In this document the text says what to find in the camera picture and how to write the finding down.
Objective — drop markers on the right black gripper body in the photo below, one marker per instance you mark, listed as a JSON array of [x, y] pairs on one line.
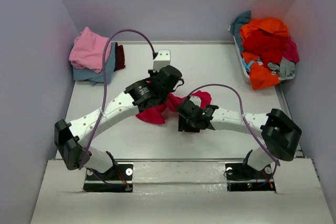
[[192, 122]]

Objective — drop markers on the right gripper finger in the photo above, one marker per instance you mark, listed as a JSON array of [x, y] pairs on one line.
[[183, 125], [194, 130]]

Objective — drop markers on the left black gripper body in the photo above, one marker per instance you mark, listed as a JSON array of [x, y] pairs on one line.
[[152, 74]]

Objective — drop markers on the magenta t shirt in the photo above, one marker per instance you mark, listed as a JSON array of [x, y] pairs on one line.
[[154, 115], [291, 53]]

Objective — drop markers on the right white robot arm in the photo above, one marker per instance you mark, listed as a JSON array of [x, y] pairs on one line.
[[276, 134]]

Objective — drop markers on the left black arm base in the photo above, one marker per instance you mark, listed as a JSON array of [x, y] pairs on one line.
[[116, 181]]

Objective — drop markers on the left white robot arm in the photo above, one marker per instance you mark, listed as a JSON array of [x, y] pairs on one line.
[[73, 139]]

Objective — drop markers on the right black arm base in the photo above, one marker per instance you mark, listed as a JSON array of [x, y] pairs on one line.
[[250, 179]]

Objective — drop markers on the dark red folded t shirt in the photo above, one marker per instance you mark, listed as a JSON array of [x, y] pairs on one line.
[[119, 57]]

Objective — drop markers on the light blue folded t shirt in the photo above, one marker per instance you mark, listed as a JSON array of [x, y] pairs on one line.
[[93, 77]]

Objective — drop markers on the pink folded t shirt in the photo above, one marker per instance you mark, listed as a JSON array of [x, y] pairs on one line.
[[87, 51]]

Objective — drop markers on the orange t shirt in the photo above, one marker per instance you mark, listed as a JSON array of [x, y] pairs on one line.
[[271, 25]]

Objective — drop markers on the grey t shirt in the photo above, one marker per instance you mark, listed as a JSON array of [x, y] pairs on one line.
[[286, 70]]

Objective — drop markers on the teal blue t shirt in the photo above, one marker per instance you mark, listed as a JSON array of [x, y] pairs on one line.
[[241, 20]]

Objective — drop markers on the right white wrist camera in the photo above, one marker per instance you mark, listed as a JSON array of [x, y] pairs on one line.
[[196, 100]]

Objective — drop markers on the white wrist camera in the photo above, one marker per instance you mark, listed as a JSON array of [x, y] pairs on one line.
[[196, 100], [162, 59]]

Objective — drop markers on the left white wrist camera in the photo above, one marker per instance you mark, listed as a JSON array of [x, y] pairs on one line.
[[162, 59]]

